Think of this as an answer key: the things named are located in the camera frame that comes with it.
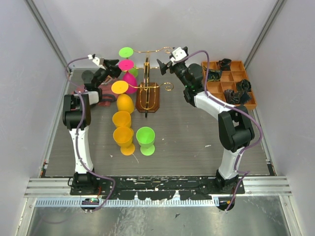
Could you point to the orange wine glass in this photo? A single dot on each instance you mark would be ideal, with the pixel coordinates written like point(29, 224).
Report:
point(123, 136)
point(122, 119)

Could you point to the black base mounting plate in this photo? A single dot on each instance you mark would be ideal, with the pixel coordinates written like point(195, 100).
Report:
point(157, 188)

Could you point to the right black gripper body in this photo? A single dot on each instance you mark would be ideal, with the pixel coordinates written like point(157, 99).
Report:
point(179, 69)

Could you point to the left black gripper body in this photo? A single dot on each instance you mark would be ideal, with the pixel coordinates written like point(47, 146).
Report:
point(101, 74)

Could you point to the red printed cloth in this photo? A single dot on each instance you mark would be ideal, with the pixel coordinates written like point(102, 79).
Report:
point(101, 95)

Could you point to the green wine glass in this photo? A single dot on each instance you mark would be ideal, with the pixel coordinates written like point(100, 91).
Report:
point(126, 52)
point(146, 138)

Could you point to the slotted grey cable duct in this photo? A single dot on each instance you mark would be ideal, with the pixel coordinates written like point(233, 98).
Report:
point(79, 202)

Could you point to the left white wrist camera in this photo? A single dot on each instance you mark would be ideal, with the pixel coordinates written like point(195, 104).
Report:
point(98, 61)

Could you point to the black crumpled item top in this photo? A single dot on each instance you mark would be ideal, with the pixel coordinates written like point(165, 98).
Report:
point(225, 64)

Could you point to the pink plastic wine glass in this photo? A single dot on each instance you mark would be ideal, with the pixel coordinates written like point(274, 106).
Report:
point(132, 83)

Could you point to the orange wine glass front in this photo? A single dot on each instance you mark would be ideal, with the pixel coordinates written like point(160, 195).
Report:
point(123, 136)

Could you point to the gold wire wine glass rack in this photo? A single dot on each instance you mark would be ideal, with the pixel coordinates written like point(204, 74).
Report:
point(148, 93)

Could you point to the aluminium frame rail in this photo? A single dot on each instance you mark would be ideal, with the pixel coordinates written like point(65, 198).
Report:
point(253, 186)

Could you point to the orange compartment tray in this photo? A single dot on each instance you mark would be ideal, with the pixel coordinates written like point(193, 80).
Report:
point(228, 80)

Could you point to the black crumpled item bottom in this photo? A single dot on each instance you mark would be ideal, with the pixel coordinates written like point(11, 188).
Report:
point(239, 97)

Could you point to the black crumpled item right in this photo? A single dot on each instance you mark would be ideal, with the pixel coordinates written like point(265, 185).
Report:
point(244, 85)

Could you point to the black crumpled item left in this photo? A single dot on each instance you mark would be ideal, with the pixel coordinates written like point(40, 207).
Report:
point(214, 75)

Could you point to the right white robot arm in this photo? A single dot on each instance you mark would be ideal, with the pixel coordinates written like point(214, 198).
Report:
point(235, 127)

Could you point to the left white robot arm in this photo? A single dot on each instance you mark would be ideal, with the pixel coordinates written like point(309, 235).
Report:
point(77, 118)

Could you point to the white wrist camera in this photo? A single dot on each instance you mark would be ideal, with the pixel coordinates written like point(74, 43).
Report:
point(178, 54)
point(98, 61)

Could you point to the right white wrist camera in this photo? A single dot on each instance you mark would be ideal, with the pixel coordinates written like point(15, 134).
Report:
point(178, 54)

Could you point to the black crumpled item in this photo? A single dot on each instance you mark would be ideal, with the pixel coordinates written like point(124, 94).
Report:
point(244, 85)
point(214, 75)
point(239, 97)
point(225, 64)

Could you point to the yellow plastic wine glass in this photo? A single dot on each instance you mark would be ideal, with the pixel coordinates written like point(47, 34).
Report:
point(124, 101)

